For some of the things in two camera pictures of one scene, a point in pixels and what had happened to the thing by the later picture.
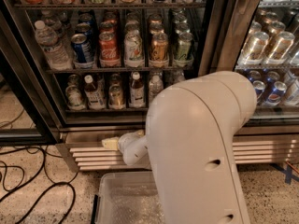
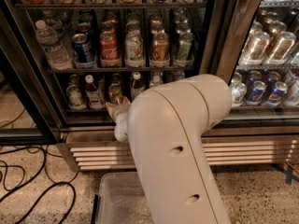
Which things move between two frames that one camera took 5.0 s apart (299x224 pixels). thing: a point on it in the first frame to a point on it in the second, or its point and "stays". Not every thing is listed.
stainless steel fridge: [79, 63] stays
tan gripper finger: [140, 133] to [125, 101]
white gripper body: [123, 141] to [120, 118]
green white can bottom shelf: [75, 98] stays
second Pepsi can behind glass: [277, 94] stays
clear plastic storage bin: [127, 197] stays
